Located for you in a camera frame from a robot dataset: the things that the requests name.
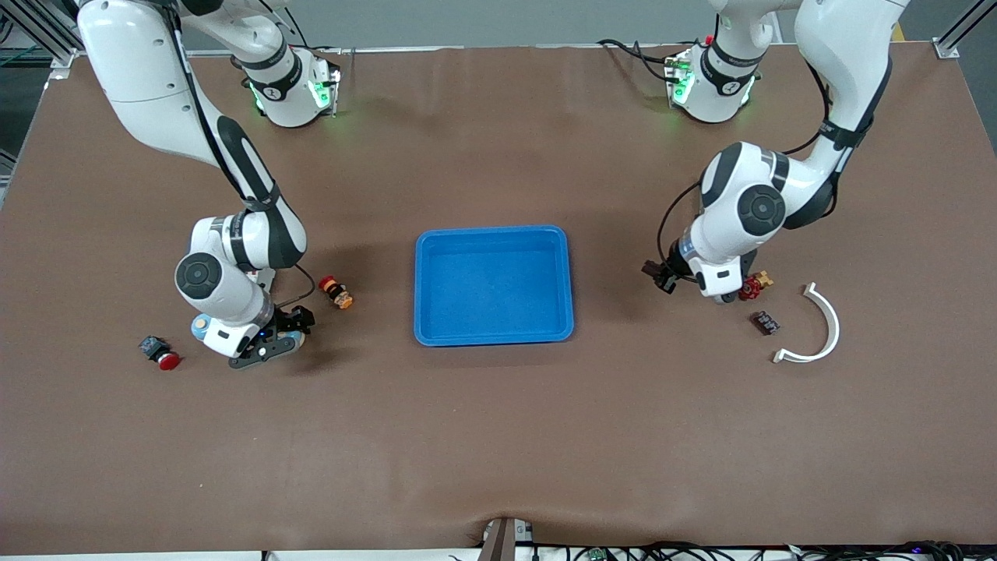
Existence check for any blue plastic tray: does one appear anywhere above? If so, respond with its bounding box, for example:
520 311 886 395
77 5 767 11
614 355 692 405
414 225 575 347

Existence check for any brass valve red handwheel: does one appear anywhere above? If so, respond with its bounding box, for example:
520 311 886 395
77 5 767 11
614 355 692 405
738 270 776 303

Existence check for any red mushroom push button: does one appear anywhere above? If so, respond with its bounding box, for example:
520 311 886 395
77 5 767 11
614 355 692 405
138 335 182 372

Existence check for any white curved plastic clamp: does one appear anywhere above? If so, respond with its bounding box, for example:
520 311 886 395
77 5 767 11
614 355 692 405
771 281 842 365

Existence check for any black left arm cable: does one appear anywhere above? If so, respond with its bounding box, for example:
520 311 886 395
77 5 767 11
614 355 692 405
657 181 703 270

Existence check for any red orange emergency stop switch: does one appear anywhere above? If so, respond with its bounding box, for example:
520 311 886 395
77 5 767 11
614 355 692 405
318 275 355 311

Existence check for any black base cable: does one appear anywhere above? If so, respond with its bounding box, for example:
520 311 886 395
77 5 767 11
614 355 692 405
597 37 672 80

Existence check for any black cable bundle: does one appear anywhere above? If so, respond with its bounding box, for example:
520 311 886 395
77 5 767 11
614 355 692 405
534 540 967 561

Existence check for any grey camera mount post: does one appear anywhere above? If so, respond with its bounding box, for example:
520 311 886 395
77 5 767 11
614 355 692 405
477 516 537 561

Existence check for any aluminium frame profile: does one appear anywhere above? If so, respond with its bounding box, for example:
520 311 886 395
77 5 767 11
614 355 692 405
932 0 997 60
0 0 80 80

